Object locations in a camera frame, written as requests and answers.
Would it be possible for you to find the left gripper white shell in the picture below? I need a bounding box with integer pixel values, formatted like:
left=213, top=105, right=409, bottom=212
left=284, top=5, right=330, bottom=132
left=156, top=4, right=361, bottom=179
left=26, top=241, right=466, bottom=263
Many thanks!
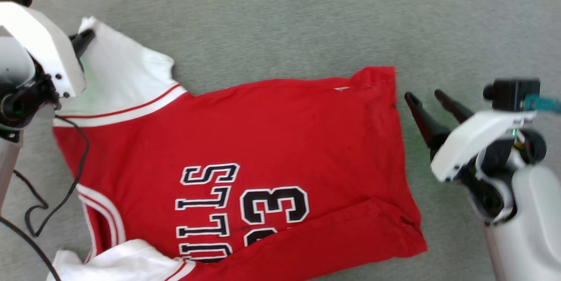
left=0, top=1, right=96, bottom=130

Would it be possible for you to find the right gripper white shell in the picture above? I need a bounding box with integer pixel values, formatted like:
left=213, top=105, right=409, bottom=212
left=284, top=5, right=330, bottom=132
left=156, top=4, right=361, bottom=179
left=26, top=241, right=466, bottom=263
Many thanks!
left=404, top=89, right=548, bottom=224

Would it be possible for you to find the red and white basketball jersey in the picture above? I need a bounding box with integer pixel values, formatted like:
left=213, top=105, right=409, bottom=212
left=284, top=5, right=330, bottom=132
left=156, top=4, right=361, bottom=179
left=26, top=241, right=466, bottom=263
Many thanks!
left=46, top=17, right=428, bottom=281

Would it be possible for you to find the grey fabric sofa seat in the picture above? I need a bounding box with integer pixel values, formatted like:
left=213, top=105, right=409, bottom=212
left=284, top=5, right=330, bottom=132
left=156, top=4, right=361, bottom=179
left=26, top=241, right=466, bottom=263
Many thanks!
left=0, top=0, right=561, bottom=281

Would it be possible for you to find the teal left camera connector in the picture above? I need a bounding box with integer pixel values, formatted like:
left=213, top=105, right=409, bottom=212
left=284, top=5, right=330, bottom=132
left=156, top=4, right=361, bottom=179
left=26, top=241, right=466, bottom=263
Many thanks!
left=524, top=94, right=561, bottom=114

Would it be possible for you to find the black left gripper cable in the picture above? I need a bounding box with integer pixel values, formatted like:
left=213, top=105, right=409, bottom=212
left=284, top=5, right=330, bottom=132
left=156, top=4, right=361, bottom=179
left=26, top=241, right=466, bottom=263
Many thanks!
left=13, top=114, right=90, bottom=238

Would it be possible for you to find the black left camera cable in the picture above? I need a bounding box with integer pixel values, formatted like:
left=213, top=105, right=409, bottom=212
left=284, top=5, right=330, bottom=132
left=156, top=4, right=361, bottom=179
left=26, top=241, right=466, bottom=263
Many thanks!
left=0, top=215, right=62, bottom=281

